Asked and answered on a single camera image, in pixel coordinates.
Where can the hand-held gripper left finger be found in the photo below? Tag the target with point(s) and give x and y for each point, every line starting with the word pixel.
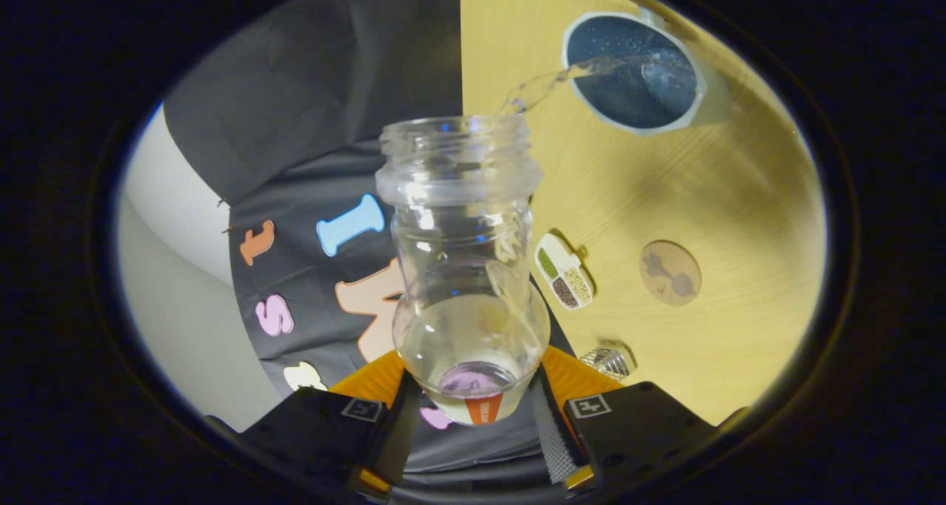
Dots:
pixel 384 446

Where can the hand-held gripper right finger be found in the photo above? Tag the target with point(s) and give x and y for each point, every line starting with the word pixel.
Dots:
pixel 550 438

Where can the round cork coaster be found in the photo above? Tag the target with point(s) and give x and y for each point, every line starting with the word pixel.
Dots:
pixel 671 273

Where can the clear plastic juice bottle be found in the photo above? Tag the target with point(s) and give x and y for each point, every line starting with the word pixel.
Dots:
pixel 458 183

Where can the white divided grain dish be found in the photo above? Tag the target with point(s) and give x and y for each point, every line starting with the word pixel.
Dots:
pixel 565 272

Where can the wooden table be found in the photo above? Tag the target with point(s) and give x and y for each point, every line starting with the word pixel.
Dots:
pixel 702 187

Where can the black backdrop cloth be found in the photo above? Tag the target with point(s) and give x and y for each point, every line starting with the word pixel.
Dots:
pixel 318 83

